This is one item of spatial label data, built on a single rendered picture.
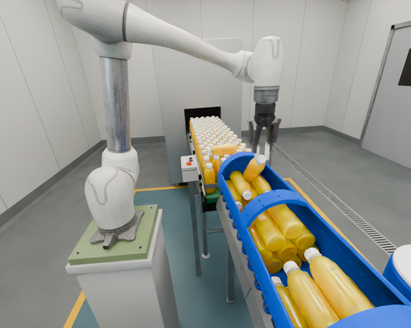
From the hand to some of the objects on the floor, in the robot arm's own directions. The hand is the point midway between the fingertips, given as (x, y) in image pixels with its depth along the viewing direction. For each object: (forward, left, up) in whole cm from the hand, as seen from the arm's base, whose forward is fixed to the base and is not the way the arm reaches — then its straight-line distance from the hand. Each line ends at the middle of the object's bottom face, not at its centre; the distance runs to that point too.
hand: (261, 152), depth 84 cm
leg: (-10, +15, -132) cm, 134 cm away
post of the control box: (-35, +39, -134) cm, 144 cm away
